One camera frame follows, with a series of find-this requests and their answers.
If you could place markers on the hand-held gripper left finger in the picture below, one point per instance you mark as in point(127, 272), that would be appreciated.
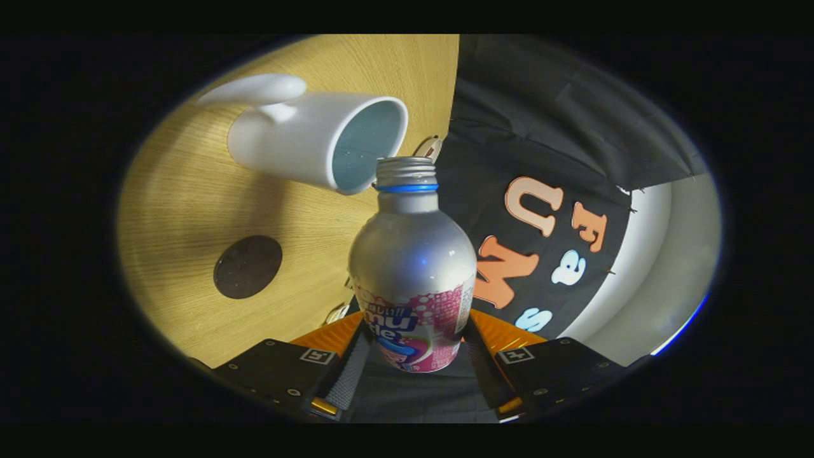
point(283, 372)

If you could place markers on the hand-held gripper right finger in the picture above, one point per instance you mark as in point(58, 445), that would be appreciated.
point(559, 369)

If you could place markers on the dark round coaster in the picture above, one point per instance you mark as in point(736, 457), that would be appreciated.
point(248, 267)

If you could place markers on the silver juice bottle pink label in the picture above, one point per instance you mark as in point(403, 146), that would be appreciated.
point(413, 254)

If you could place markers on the white ceramic cup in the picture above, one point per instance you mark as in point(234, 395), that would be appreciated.
point(286, 140)

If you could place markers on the wooden table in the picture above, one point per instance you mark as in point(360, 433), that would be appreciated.
point(191, 210)

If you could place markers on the small white plate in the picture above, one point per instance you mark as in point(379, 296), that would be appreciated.
point(427, 147)

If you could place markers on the black backdrop cloth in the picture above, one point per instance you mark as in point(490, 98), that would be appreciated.
point(528, 108)

